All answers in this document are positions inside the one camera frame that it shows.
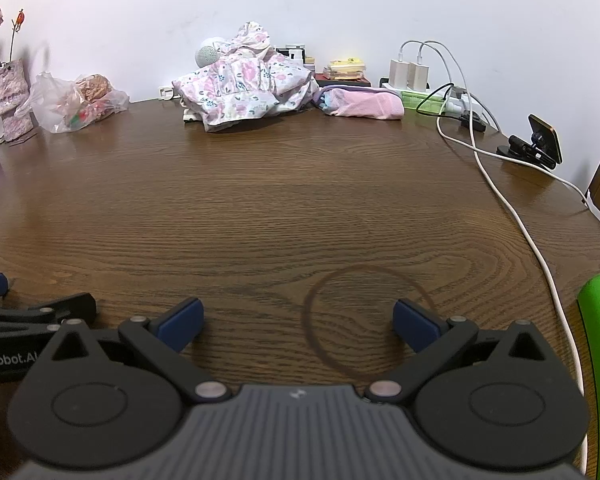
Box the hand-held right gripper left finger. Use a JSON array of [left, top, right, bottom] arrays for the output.
[[42, 297, 232, 403]]

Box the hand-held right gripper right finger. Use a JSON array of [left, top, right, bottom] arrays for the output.
[[365, 299, 551, 403]]

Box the pink floral garment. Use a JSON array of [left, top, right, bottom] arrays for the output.
[[172, 20, 322, 133]]

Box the knit-covered vase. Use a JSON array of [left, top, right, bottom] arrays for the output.
[[0, 58, 35, 141]]

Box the clear plastic bag with food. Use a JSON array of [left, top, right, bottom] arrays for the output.
[[14, 72, 131, 134]]

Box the black clamp phone holder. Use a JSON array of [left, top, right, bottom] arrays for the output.
[[496, 134, 556, 171]]

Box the green plastic case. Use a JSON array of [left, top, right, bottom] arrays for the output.
[[401, 89, 448, 114]]

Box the pink fabric pouch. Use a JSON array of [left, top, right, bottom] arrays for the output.
[[319, 85, 406, 122]]

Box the white charger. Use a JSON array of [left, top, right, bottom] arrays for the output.
[[409, 62, 431, 93], [389, 59, 412, 90]]

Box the stack of small yellow boxes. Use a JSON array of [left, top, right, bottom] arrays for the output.
[[329, 58, 367, 80]]

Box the black and white box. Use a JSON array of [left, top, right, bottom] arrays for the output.
[[276, 45, 307, 64]]

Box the thin white cable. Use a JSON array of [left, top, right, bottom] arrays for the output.
[[436, 110, 592, 208]]

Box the black cable with plug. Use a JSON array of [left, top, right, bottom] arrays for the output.
[[416, 83, 487, 134]]

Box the white charger cable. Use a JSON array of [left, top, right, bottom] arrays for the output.
[[399, 39, 468, 98], [417, 42, 456, 88]]

